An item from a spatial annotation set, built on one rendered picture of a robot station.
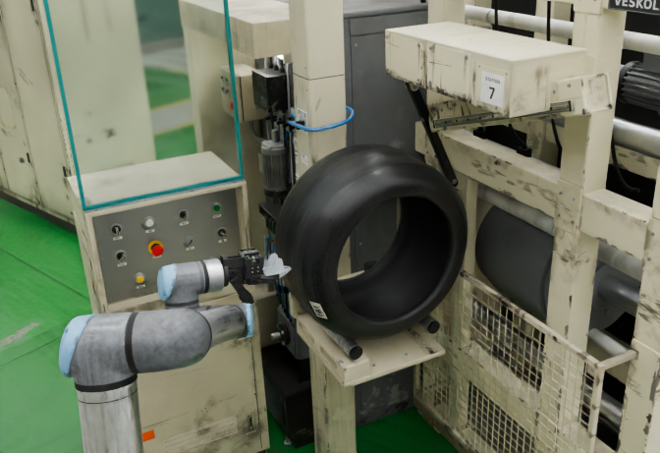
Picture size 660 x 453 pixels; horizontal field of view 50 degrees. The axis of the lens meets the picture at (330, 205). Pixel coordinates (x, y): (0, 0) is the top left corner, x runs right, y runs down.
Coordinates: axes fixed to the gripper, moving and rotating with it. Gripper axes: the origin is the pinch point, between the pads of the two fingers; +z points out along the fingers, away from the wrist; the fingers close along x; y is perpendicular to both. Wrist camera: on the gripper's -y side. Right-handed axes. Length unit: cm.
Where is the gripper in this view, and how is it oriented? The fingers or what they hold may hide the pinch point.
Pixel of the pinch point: (286, 270)
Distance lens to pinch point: 208.2
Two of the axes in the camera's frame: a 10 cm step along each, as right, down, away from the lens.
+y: 0.7, -9.4, -3.4
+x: -4.5, -3.4, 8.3
